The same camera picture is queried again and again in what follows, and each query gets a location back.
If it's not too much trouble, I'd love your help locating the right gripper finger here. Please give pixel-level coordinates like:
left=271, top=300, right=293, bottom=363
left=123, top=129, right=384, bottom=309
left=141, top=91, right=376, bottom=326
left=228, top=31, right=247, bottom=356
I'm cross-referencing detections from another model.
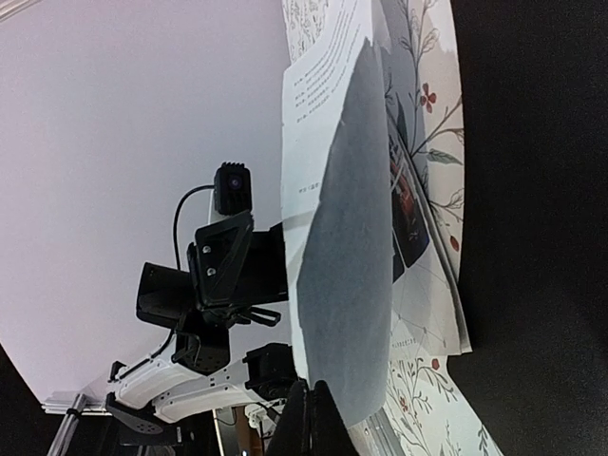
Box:
left=270, top=380, right=359, bottom=456

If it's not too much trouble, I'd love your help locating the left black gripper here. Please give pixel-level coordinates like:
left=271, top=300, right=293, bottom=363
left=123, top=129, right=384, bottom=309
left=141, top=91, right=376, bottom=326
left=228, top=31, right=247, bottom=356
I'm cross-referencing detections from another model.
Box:
left=136, top=211, right=289, bottom=329

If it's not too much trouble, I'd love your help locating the colour printed brochure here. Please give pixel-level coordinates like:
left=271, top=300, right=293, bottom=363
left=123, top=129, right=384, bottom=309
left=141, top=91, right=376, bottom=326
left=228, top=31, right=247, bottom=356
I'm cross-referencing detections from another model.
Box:
left=379, top=28, right=474, bottom=357

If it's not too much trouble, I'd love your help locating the blue file folder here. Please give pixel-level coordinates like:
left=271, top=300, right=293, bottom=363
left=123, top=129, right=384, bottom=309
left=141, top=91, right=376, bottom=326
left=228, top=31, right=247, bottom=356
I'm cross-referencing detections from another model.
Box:
left=448, top=1, right=607, bottom=455

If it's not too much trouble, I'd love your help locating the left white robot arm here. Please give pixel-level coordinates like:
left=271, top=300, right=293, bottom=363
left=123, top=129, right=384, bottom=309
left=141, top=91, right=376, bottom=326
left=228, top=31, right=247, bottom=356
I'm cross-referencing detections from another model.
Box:
left=104, top=210, right=297, bottom=434

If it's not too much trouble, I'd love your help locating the floral patterned table mat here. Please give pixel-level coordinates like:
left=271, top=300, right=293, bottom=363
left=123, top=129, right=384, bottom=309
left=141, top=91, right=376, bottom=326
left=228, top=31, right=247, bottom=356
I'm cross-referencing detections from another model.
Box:
left=281, top=1, right=500, bottom=455

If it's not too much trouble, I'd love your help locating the aluminium front rail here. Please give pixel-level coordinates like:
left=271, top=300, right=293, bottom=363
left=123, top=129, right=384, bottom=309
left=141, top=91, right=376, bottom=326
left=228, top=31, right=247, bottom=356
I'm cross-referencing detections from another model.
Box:
left=348, top=408, right=405, bottom=456

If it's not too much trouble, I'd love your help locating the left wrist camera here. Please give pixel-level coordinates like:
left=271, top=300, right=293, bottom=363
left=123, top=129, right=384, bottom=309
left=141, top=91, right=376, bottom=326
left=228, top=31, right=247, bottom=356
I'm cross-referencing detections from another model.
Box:
left=214, top=162, right=253, bottom=216

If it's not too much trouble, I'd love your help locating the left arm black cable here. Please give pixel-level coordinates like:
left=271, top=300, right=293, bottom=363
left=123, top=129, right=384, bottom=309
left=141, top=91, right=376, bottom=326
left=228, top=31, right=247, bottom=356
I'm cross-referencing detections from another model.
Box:
left=171, top=183, right=215, bottom=272

